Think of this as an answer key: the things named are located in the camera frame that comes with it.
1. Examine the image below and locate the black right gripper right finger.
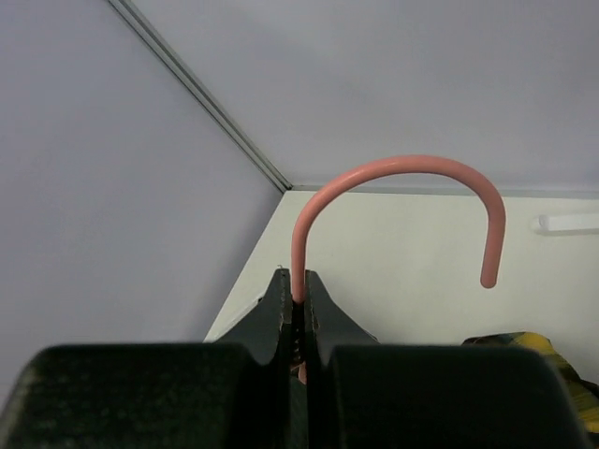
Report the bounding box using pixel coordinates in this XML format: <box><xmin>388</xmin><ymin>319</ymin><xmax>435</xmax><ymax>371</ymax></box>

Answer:
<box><xmin>304</xmin><ymin>271</ymin><xmax>592</xmax><ymax>448</ymax></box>

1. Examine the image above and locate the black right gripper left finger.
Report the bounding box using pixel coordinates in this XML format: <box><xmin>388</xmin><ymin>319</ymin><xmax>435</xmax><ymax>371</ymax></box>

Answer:
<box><xmin>1</xmin><ymin>269</ymin><xmax>304</xmax><ymax>448</ymax></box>

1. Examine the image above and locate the pink wire hanger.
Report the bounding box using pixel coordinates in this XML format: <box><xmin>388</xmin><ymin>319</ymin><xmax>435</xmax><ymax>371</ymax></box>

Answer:
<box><xmin>289</xmin><ymin>154</ymin><xmax>507</xmax><ymax>387</ymax></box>

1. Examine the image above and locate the yellow plaid shirt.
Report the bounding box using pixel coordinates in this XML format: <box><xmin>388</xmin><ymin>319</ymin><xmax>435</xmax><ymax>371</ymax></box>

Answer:
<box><xmin>462</xmin><ymin>331</ymin><xmax>598</xmax><ymax>437</ymax></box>

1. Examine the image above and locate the grey clothes rack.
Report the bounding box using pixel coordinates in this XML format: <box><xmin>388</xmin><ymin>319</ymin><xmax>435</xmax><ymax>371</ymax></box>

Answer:
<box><xmin>531</xmin><ymin>213</ymin><xmax>599</xmax><ymax>236</ymax></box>

